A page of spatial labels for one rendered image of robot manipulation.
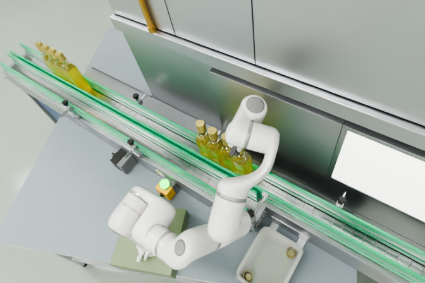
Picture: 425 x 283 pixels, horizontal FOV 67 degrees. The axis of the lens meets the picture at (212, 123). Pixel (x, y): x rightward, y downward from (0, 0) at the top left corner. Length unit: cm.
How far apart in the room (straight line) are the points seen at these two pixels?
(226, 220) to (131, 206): 39
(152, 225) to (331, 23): 76
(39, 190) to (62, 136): 32
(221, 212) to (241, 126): 23
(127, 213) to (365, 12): 88
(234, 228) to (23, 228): 117
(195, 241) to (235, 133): 32
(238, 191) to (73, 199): 106
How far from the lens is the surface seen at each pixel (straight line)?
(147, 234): 105
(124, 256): 143
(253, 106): 86
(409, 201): 120
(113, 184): 166
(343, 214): 125
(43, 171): 190
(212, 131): 115
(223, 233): 87
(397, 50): 79
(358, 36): 79
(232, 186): 84
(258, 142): 82
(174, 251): 94
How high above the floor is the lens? 211
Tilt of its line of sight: 54 degrees down
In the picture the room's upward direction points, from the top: 15 degrees counter-clockwise
